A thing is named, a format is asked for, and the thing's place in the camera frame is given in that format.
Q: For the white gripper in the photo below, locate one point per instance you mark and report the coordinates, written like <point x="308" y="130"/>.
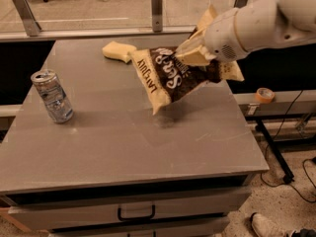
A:
<point x="221" y="39"/>

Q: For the brown chip bag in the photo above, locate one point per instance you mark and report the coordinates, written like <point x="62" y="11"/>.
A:
<point x="166" y="78"/>

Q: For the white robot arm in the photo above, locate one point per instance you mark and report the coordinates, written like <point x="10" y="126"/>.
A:
<point x="238" y="32"/>

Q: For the orange tape roll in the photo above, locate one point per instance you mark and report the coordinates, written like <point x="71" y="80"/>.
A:
<point x="265" y="95"/>

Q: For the yellow sponge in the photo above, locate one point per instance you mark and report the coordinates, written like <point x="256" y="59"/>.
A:
<point x="118" y="51"/>

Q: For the silver drink can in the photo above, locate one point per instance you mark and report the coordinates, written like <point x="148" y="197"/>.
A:
<point x="54" y="97"/>

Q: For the black table leg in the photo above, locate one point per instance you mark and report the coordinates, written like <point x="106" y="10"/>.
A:
<point x="288" y="175"/>

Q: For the lower grey drawer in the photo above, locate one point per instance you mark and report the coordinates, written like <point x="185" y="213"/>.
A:
<point x="200" y="227"/>

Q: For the grey drawer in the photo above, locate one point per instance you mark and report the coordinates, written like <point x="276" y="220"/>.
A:
<point x="112" y="210"/>
<point x="200" y="227"/>

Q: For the white shoe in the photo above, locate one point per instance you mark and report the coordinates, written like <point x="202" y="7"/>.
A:
<point x="264" y="227"/>

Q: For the upper grey drawer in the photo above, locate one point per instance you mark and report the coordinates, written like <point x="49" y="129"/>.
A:
<point x="112" y="210"/>

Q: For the middle metal railing post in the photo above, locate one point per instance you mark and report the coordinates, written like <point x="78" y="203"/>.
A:
<point x="157" y="18"/>

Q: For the left metal railing post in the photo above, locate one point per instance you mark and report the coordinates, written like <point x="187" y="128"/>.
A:
<point x="32" y="28"/>

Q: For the black drawer handle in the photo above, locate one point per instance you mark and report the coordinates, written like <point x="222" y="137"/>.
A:
<point x="146" y="212"/>

